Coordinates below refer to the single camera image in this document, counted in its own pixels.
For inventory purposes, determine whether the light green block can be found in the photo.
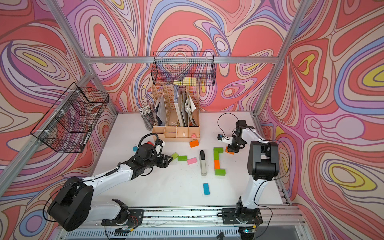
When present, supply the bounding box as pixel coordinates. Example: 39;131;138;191
172;153;179;160

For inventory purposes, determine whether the black wire basket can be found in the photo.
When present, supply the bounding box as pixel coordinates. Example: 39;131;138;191
31;83;109;153
151;51;217;87

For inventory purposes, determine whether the teal block front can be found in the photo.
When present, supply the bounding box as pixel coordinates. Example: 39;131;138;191
203;183;210;196

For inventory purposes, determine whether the metal base rail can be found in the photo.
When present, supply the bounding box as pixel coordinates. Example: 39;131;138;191
101;205;301;235

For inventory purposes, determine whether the orange block front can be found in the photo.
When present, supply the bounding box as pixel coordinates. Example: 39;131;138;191
214;160;220;170

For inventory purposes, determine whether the black white stapler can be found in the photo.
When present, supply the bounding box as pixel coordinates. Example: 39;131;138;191
200;150;207;176

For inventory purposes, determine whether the yellow sticky note block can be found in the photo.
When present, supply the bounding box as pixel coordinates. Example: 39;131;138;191
173;77;197;86

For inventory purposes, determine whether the green block long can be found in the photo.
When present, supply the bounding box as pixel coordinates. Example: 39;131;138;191
214;147;224;154

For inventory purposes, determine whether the dark green block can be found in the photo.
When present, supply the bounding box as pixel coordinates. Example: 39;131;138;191
215;169;226;176

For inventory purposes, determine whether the left black wire basket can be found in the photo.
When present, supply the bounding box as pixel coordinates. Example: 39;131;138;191
31;83;109;153

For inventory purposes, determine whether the green block middle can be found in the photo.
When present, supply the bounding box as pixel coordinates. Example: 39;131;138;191
177;156;188;161

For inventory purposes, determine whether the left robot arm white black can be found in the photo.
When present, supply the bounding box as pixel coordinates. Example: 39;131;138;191
48;144;173;232

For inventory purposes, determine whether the clear cup of pencils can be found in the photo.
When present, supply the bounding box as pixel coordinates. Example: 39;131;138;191
139;106;156;131

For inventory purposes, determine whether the orange block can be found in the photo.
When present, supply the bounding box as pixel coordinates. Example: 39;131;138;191
225;148;235;155
190;140;199;148
214;160;220;170

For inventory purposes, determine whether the green block carried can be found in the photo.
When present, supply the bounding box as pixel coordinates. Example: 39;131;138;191
214;152;220;161

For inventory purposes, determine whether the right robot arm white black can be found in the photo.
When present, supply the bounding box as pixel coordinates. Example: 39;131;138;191
227;120;279;225

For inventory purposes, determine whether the back black wire basket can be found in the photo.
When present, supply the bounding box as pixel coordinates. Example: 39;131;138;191
151;51;217;87

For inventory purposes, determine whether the beige desk organizer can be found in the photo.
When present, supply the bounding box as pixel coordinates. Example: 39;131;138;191
152;86;201;142

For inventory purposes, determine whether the pink wooden block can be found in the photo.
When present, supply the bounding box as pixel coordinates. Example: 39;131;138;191
187;158;198;165

